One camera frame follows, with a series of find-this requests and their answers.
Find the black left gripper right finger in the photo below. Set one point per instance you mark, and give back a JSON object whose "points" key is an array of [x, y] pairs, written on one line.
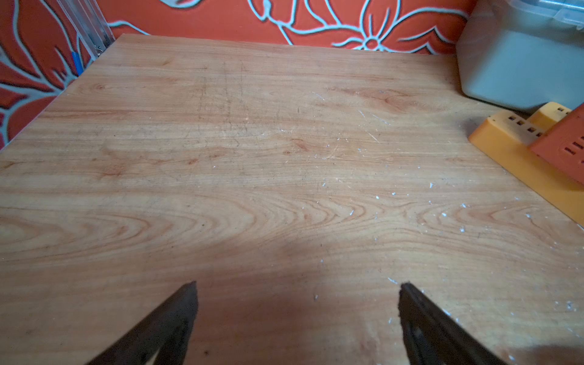
{"points": [[430, 336]]}

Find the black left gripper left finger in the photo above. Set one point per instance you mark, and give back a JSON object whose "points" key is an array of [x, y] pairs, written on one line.
{"points": [[162, 336]]}

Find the yellow power strip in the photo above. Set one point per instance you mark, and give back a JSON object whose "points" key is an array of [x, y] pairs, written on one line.
{"points": [[505, 137]]}

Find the orange-red cube adapter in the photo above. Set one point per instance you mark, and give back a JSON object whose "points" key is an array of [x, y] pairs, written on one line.
{"points": [[561, 143]]}

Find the grey plastic storage box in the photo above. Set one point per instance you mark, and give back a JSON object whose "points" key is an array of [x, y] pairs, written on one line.
{"points": [[523, 54]]}

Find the aluminium frame post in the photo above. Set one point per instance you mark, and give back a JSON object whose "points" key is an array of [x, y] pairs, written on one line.
{"points": [[90, 24]]}

